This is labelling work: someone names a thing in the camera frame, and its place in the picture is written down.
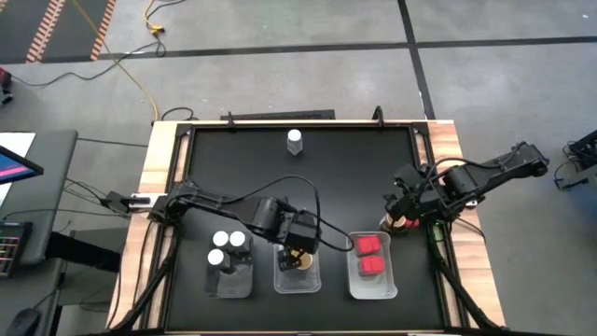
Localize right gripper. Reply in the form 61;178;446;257
382;162;442;220

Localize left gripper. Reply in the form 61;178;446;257
277;210;324;273

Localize brown lid spice jar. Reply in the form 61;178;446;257
379;213;406;235
296;250;315;273

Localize white cap spice jar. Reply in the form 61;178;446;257
206;247;233;274
212;230;230;253
229;230;251;253
286;129;304;156

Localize smoky clear plastic bin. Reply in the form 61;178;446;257
203;231;255;300

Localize black table mat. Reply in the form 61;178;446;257
165;124;447;331

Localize white plastic bin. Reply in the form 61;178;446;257
345;231;399;301

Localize black flat beam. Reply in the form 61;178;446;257
44;231;123;274

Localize grey desk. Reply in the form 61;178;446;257
0;129;79;336

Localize black computer mouse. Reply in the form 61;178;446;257
3;306;41;336

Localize backlit keyboard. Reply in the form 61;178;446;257
0;220;34;280

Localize monitor with pink screen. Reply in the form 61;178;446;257
0;144;46;187

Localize white paper sheet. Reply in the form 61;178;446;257
0;132;37;209

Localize black mat orange stripes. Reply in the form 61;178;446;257
0;0;118;64

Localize red black device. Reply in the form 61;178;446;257
0;66;14;105

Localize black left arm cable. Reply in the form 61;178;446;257
218;174;355;253

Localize black equipment with cables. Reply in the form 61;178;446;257
553;129;597;191

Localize black looped cable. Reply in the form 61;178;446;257
160;106;197;122

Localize thin yellow cable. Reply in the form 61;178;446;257
69;0;161;121

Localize yellow extension cord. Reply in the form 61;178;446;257
142;0;188;35

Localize black floor cable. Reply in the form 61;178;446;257
8;39;168;89

